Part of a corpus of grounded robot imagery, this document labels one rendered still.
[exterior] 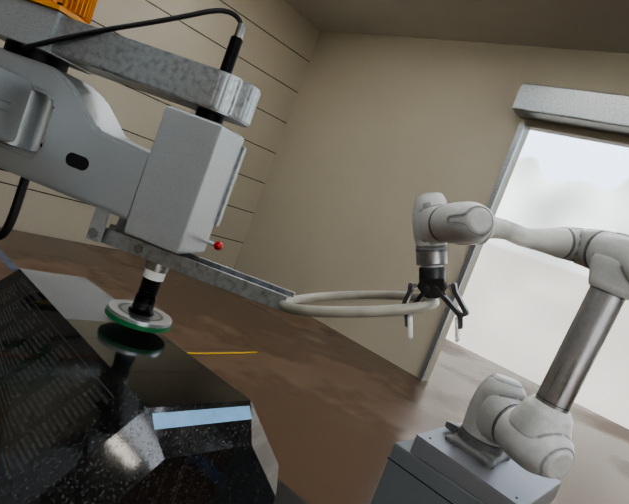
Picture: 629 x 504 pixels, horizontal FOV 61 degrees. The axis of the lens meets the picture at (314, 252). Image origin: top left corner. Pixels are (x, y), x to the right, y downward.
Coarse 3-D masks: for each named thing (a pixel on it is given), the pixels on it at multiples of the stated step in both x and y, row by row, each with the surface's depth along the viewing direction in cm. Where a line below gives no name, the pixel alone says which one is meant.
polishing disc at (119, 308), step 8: (112, 304) 175; (120, 304) 178; (128, 304) 181; (112, 312) 169; (120, 312) 170; (128, 312) 173; (160, 312) 185; (128, 320) 167; (136, 320) 168; (144, 320) 171; (152, 320) 174; (160, 320) 177; (168, 320) 180; (160, 328) 173
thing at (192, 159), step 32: (160, 128) 164; (192, 128) 162; (224, 128) 162; (160, 160) 164; (192, 160) 162; (224, 160) 171; (160, 192) 164; (192, 192) 162; (224, 192) 181; (128, 224) 166; (160, 224) 164; (192, 224) 166
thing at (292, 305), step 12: (288, 300) 168; (300, 300) 177; (312, 300) 182; (324, 300) 185; (432, 300) 153; (288, 312) 153; (300, 312) 148; (312, 312) 145; (324, 312) 143; (336, 312) 142; (348, 312) 141; (360, 312) 141; (372, 312) 141; (384, 312) 141; (396, 312) 142; (408, 312) 144; (420, 312) 147
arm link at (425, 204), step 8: (432, 192) 151; (416, 200) 154; (424, 200) 151; (432, 200) 150; (440, 200) 150; (416, 208) 153; (424, 208) 150; (432, 208) 148; (416, 216) 152; (424, 216) 149; (416, 224) 152; (424, 224) 148; (416, 232) 153; (424, 232) 149; (416, 240) 154; (424, 240) 151; (432, 240) 149
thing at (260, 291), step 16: (112, 224) 185; (112, 240) 173; (128, 240) 172; (144, 256) 171; (160, 256) 170; (176, 256) 169; (192, 256) 180; (192, 272) 168; (208, 272) 167; (224, 272) 167; (240, 272) 177; (224, 288) 166; (240, 288) 165; (256, 288) 164; (272, 288) 175; (272, 304) 164
